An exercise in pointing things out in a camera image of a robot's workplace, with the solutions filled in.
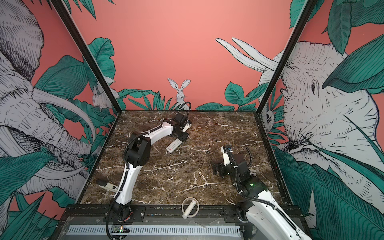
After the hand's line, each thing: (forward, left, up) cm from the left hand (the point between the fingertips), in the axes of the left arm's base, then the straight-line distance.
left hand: (184, 133), depth 104 cm
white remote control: (-9, +7, -1) cm, 11 cm away
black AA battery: (-5, -23, -3) cm, 24 cm away
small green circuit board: (-54, +30, -2) cm, 62 cm away
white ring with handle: (-50, -1, +1) cm, 50 cm away
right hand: (-26, -18, +14) cm, 35 cm away
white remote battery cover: (-35, +39, +2) cm, 52 cm away
